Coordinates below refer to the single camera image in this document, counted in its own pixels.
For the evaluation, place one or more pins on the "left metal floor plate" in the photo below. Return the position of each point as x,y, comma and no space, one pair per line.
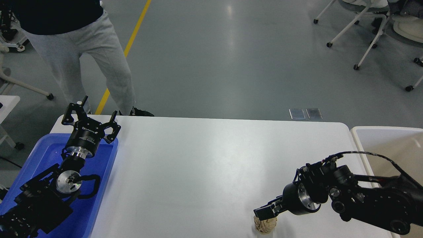
297,114

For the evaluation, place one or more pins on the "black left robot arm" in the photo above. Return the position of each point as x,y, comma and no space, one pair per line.
60,187

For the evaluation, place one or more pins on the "white chair at left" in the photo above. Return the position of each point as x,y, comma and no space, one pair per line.
7,82

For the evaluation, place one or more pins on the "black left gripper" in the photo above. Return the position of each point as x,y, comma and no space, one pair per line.
84,138

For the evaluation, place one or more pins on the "white plastic bin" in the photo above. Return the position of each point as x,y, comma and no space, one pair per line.
402,145

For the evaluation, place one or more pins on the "white rolling office chair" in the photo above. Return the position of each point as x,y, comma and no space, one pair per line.
362,9

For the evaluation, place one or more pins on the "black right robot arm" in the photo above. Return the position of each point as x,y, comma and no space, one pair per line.
391,203

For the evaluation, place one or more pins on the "right metal floor plate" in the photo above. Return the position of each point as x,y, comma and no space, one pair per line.
314,113

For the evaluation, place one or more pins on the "metal floor plate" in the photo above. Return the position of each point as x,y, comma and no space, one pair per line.
314,113
297,114

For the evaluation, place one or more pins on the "brown paper ball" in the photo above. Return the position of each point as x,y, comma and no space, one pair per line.
265,226

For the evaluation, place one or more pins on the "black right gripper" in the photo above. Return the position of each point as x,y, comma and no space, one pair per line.
295,199

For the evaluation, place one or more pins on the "person in grey trousers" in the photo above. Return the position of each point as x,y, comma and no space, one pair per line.
61,31

